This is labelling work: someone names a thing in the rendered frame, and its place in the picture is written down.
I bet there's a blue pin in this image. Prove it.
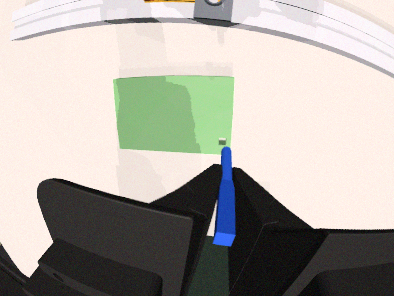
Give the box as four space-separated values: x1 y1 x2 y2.
213 147 236 246

